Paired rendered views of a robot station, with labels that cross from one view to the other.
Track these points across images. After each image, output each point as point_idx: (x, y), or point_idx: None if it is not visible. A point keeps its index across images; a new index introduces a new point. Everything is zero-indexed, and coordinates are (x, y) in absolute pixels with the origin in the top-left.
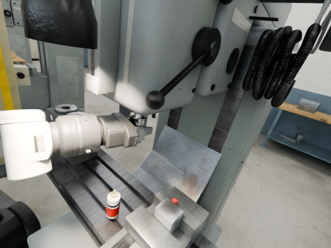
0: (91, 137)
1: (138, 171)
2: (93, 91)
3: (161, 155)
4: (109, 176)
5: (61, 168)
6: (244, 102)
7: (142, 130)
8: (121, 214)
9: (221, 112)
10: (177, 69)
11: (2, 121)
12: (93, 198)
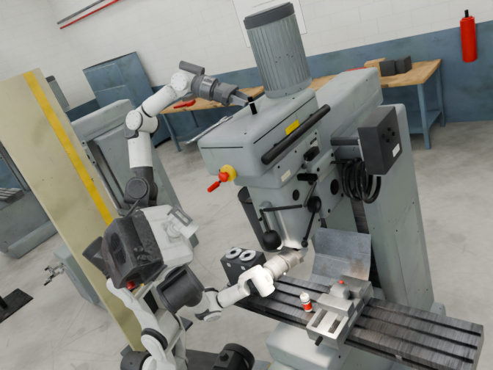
0: (283, 266)
1: (312, 277)
2: (277, 248)
3: (325, 255)
4: (292, 289)
5: (255, 298)
6: None
7: (303, 251)
8: (314, 307)
9: (352, 204)
10: (306, 222)
11: (252, 275)
12: (290, 306)
